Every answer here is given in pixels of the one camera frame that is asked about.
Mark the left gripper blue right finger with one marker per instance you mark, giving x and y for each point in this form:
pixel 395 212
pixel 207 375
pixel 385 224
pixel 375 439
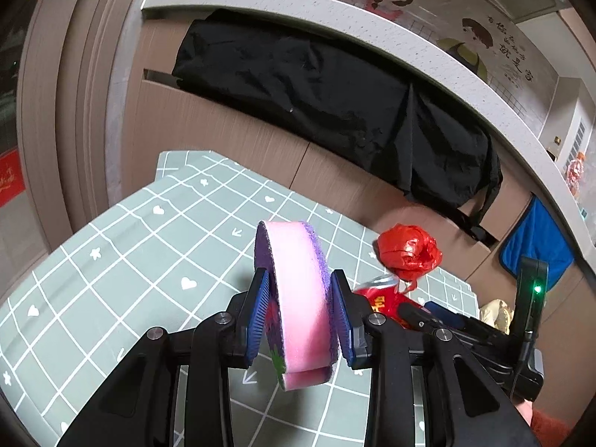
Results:
pixel 349 313

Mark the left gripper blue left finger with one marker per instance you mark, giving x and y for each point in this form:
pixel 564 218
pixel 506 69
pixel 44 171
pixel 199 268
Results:
pixel 253 315

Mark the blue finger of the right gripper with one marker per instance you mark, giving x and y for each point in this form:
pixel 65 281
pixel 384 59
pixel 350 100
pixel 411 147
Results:
pixel 446 316
pixel 412 317

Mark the red drink can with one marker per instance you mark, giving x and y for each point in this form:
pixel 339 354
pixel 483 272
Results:
pixel 386 293

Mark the purple pink sponge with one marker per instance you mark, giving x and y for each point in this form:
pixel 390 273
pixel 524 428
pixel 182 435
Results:
pixel 301 337

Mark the red plastic bag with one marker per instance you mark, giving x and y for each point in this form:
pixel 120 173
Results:
pixel 409 252

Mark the right hand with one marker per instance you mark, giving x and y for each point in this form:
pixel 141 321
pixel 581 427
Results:
pixel 525 408

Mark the green grid tablecloth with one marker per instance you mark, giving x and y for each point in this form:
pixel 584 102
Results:
pixel 171 255

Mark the blue towel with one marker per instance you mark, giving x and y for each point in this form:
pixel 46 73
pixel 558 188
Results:
pixel 537 236

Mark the black cloth bag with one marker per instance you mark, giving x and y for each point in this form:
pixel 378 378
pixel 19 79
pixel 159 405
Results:
pixel 371 111

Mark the grey countertop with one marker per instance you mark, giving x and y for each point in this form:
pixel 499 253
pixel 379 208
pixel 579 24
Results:
pixel 413 51

